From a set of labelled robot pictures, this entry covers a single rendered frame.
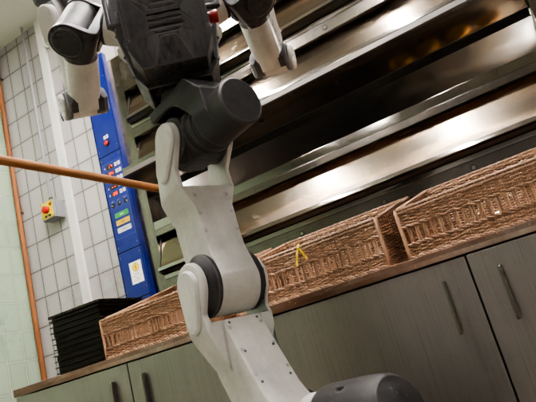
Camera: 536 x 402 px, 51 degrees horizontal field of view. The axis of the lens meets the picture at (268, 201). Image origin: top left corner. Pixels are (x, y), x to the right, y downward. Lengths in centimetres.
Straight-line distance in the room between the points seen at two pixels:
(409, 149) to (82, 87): 120
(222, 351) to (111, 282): 172
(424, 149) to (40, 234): 210
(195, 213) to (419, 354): 71
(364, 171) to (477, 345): 93
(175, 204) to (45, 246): 199
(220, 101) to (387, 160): 112
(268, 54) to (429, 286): 78
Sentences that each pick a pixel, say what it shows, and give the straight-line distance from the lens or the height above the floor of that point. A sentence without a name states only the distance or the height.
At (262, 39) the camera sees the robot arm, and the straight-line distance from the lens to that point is 164.
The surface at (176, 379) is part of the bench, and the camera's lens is 198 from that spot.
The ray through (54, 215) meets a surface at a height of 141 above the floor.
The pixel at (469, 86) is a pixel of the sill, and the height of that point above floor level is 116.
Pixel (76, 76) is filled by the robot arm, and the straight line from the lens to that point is 164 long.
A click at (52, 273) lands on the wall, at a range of 323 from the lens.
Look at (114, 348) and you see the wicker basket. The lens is 223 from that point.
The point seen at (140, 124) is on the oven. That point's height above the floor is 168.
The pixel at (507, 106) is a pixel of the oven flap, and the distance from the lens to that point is 217.
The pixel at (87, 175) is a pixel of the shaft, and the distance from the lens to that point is 206.
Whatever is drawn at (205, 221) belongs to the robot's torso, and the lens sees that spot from 130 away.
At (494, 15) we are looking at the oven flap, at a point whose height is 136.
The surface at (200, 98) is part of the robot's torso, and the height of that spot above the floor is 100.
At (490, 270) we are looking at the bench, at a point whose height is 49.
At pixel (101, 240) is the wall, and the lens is 298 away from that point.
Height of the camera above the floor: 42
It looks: 15 degrees up
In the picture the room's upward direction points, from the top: 16 degrees counter-clockwise
